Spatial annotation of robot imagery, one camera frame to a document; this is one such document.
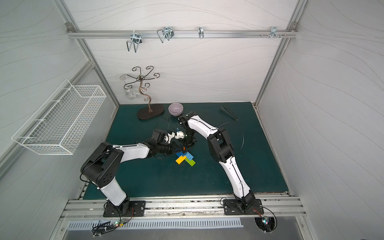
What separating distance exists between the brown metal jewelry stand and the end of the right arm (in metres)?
0.31

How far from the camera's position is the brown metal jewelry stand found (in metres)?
0.90

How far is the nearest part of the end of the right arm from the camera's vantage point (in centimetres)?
76
